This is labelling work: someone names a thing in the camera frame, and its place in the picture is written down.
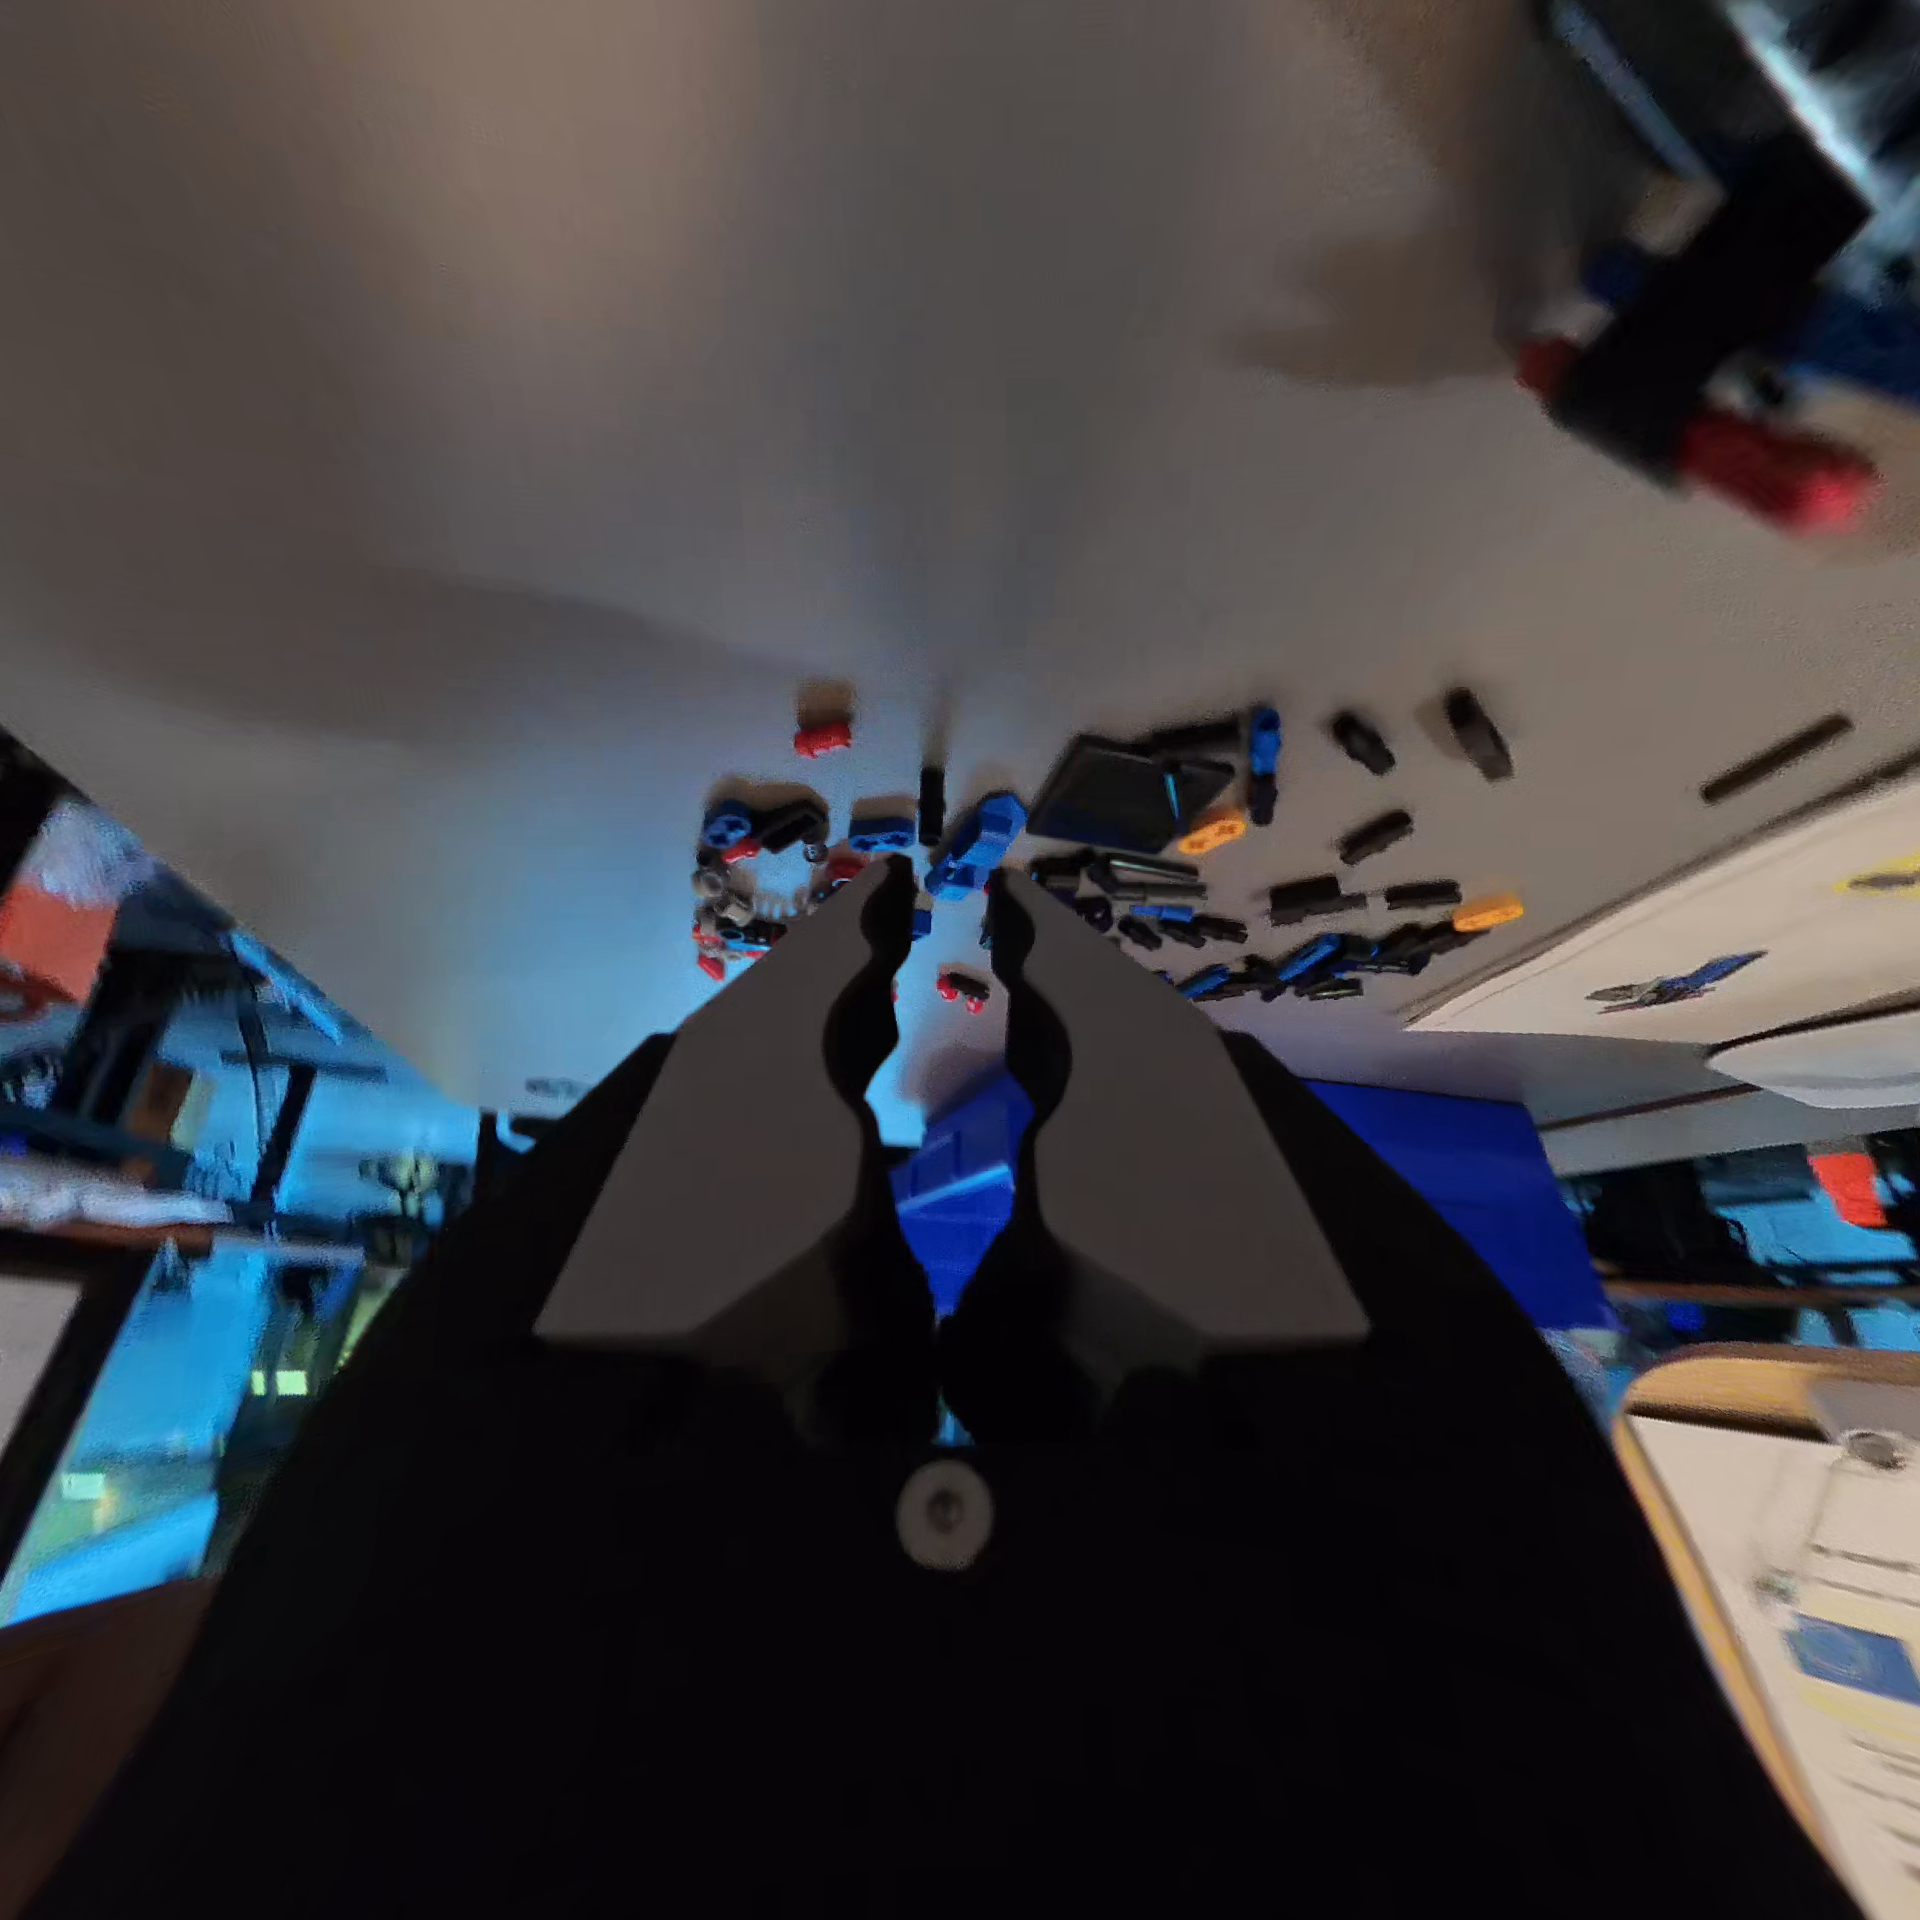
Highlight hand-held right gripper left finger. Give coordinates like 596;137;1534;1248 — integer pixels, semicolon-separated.
533;852;941;1432

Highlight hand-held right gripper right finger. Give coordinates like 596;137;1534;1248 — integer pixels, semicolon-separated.
941;866;1371;1432

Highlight pile of small lego pins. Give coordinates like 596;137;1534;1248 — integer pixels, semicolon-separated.
687;681;1529;1011

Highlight blue lego axle connector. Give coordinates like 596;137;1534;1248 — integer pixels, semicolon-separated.
927;796;1033;903

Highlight small black lego assembly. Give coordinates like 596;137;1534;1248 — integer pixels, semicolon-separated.
1507;141;1883;539

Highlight dark square lego panel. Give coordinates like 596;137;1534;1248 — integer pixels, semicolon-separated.
1027;731;1239;857

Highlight lego instruction booklet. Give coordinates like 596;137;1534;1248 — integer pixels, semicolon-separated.
1401;773;1920;1057

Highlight short black lego axle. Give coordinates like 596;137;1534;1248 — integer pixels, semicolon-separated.
1699;713;1855;807

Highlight partly built lego truck chassis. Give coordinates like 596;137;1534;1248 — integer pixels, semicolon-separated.
1536;0;1920;408

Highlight blue plastic bin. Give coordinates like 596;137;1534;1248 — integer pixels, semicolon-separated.
884;1068;1617;1338

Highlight printed instruction sheet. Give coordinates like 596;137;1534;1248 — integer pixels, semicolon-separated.
1632;1410;1920;1920

